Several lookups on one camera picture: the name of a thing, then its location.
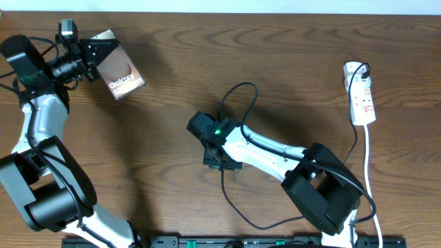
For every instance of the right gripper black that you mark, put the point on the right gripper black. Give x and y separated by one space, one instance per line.
208 160

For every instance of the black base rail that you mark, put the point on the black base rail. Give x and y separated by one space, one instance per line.
246 242

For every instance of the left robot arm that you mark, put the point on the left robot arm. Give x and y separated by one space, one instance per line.
44 181

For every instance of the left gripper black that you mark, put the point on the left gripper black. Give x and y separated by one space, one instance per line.
87 47

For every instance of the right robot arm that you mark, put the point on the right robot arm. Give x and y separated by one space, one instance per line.
320 186

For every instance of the white power strip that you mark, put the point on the white power strip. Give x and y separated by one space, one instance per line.
358 86

